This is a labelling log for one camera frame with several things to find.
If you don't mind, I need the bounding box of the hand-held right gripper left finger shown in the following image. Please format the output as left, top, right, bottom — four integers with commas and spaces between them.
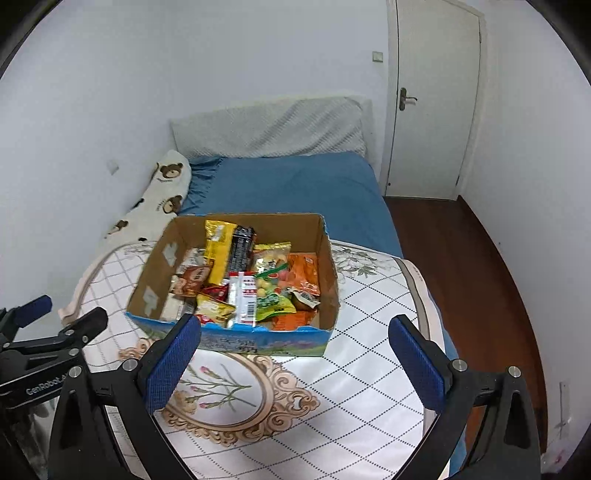
47, 314, 202, 480

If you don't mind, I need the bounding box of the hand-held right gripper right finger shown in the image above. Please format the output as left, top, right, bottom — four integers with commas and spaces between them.
389, 315, 542, 480

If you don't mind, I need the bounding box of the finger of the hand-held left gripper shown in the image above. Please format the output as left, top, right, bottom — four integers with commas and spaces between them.
0, 295, 52, 344
59, 307, 108, 356

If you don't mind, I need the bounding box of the beige snack packet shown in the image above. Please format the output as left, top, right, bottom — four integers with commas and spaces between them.
159, 295, 195, 321

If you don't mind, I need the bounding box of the gold yellow snack packet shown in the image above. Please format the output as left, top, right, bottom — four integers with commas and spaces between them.
196, 293, 236, 326

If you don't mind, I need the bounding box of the brown snack packet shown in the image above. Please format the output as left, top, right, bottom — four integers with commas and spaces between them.
171, 263, 213, 296

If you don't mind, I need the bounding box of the cardboard box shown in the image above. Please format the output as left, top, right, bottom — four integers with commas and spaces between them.
126, 212, 340, 358

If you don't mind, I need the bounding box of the white red label packet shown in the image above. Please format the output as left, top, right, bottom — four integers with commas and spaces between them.
228, 271, 258, 328

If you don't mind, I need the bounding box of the green candy ball packet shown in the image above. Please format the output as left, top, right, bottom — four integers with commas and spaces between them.
254, 263, 296, 321

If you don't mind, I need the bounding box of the orange snack packet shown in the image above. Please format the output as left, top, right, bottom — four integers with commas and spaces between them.
288, 253, 320, 296
272, 311, 319, 330

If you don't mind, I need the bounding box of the small dark brown packet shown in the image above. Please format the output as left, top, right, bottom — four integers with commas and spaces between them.
288, 287, 321, 310

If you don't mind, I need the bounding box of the white grey snack packet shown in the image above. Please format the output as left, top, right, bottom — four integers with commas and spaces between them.
178, 248, 206, 278

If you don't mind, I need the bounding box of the long yellow snack packet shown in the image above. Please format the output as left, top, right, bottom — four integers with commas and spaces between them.
204, 220, 237, 287

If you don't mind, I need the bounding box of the long black snack packet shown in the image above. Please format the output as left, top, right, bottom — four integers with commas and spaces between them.
226, 224, 257, 273

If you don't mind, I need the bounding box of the clear pastry snack packet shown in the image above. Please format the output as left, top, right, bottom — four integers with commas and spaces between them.
252, 242, 293, 278

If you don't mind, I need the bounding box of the bear print pillow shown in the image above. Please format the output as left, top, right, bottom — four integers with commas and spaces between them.
104, 150, 192, 241

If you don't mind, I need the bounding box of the blue bed sheet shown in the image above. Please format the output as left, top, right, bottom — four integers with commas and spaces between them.
178, 152, 467, 478

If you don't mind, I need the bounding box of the white door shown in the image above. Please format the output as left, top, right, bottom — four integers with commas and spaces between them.
385, 0, 483, 199

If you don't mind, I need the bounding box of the grey pillow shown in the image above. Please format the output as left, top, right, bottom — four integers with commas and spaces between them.
170, 96, 374, 160

